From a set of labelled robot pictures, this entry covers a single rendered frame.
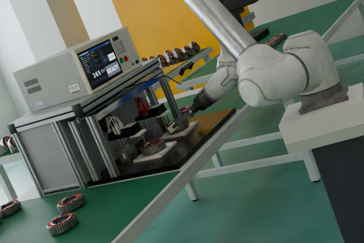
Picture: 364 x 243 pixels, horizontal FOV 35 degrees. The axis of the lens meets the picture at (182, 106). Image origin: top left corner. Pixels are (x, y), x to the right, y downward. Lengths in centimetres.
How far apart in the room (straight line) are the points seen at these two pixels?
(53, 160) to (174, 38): 391
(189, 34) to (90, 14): 319
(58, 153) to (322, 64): 119
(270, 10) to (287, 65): 585
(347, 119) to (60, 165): 125
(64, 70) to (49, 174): 48
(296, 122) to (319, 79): 17
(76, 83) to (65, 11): 418
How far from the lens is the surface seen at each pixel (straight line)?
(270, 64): 198
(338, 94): 213
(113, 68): 265
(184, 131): 266
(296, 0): 771
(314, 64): 207
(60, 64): 255
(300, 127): 207
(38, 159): 266
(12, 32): 1024
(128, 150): 259
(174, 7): 625
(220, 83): 250
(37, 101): 271
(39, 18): 663
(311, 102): 213
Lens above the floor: 141
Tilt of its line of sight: 11 degrees down
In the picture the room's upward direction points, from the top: 22 degrees counter-clockwise
